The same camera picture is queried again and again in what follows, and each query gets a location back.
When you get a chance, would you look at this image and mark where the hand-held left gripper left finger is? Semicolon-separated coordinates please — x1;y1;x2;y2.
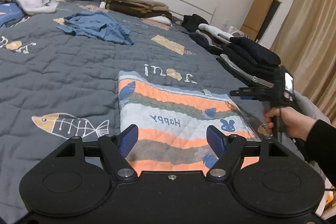
49;124;139;181

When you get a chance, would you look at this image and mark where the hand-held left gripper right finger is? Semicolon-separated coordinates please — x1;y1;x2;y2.
206;126;294;181

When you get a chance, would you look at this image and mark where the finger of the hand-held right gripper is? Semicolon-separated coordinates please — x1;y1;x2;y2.
238;86;275;94
230;90;263;100

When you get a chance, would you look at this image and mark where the blue orange striped blanket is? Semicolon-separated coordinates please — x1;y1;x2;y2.
117;70;263;174

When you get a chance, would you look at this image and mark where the person's right forearm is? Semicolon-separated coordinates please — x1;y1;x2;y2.
302;119;336;164

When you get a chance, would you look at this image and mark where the stack of folded dark clothes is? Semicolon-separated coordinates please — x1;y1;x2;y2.
217;36;281;88

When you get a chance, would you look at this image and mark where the black clothes pile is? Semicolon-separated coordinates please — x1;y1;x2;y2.
182;14;210;30

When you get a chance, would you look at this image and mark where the folded brown clothes stack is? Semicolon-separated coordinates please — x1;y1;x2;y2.
101;0;172;18

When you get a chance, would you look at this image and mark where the person's right hand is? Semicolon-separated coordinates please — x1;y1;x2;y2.
262;106;318;140

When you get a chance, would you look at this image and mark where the black board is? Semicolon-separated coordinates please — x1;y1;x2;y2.
259;0;282;43

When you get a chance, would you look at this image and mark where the white garment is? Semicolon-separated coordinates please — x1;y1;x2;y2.
198;23;234;43

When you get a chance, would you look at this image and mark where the beige curtain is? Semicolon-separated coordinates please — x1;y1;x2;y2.
270;0;336;122

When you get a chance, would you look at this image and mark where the cardboard tube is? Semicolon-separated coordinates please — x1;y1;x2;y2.
240;0;280;41

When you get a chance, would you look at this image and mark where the white pillow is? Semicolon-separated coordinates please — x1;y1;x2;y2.
143;15;172;25

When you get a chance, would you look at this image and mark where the blue shirt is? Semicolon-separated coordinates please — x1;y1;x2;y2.
56;11;134;45

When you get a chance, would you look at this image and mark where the blue printed pillow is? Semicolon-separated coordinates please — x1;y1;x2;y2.
0;2;27;28

